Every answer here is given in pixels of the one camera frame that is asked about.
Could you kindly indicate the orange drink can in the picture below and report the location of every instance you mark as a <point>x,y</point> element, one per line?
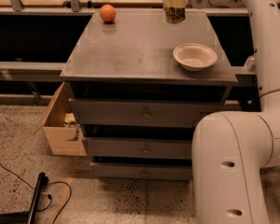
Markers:
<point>175,15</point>

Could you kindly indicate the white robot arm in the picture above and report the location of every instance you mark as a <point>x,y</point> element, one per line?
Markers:
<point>230,148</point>

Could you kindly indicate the white paper bowl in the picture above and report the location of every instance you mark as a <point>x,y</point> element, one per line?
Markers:
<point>194,57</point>

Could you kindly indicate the orange fruit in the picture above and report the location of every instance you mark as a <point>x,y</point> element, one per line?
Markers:
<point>107,13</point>

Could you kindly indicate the clear plastic bottle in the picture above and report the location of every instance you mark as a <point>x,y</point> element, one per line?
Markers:
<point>250,64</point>

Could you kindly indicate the grey drawer cabinet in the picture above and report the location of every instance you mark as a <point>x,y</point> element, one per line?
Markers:
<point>132,59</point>

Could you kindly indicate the top grey drawer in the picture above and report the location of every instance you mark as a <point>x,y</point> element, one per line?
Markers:
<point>139,113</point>

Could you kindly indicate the grey drawer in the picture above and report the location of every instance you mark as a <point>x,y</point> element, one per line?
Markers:
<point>137,148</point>
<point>141,171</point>
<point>139,113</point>

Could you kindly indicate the middle grey drawer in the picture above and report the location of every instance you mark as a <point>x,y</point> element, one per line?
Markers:
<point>137,148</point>

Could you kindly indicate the open cardboard box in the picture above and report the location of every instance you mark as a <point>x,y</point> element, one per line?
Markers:
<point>59,126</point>

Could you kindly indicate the bottom grey drawer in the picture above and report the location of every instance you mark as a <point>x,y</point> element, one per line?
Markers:
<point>141,171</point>

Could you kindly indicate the black metal stand foot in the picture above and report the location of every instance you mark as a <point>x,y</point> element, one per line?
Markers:
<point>27,217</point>

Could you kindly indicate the grey metal rail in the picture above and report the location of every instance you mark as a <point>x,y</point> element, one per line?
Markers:
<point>23,71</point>

